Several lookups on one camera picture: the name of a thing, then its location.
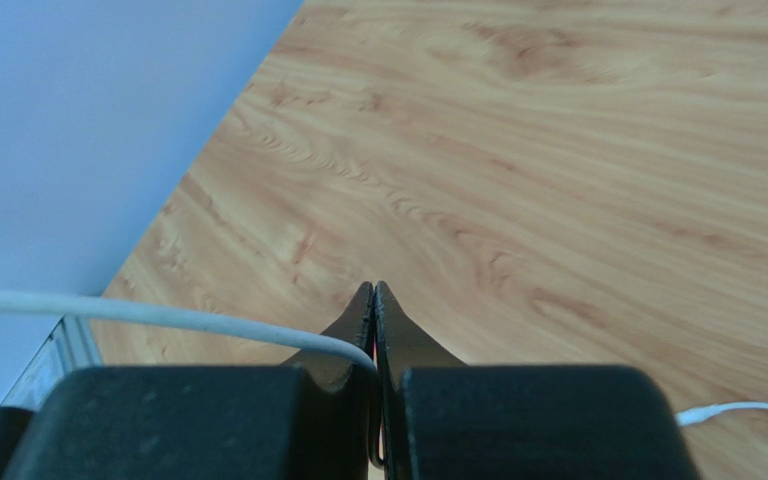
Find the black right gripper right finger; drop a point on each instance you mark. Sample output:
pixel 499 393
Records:
pixel 445 419

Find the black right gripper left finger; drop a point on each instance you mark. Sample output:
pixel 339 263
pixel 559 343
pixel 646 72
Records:
pixel 306 418

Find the aluminium right frame rail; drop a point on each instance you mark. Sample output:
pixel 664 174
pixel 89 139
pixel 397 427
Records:
pixel 69 347

